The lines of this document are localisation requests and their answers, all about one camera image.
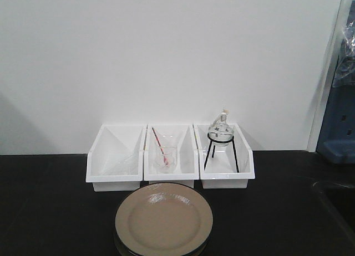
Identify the plastic bag of pegs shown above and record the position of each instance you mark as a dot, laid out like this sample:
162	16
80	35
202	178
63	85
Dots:
344	73

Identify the black lab sink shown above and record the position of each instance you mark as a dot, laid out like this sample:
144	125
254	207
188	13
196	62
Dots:
338	200

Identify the right white storage bin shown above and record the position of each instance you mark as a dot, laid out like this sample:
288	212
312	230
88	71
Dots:
220	171

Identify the red glass stirring rod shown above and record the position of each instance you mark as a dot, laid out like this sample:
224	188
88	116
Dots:
165	159

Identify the clear glass beaker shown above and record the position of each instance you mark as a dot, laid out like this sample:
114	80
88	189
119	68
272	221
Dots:
170	150

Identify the left white storage bin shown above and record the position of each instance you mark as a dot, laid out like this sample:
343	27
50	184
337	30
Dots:
115	160

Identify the middle white storage bin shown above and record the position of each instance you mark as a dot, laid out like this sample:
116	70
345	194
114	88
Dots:
187	169

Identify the white storage bin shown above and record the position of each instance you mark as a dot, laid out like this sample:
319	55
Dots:
220	171
187	169
115	160

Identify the grey pegboard drying rack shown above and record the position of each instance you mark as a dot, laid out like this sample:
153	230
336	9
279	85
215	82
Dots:
336	139

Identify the glass alcohol lamp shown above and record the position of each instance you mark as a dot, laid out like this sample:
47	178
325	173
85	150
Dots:
219	132

